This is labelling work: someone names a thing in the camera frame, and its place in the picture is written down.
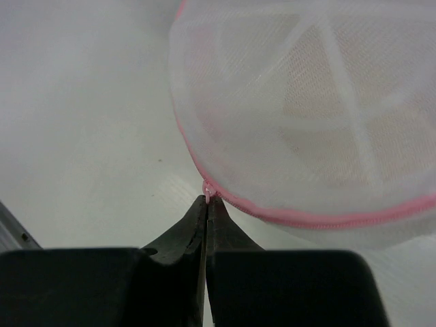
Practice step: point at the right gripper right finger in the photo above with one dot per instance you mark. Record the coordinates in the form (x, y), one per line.
(250, 286)

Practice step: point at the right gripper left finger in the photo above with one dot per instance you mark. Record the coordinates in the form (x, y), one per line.
(161, 284)

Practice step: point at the white mesh laundry bag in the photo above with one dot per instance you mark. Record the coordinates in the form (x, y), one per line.
(315, 115)

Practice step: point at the aluminium rail frame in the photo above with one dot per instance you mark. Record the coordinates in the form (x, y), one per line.
(13, 236)

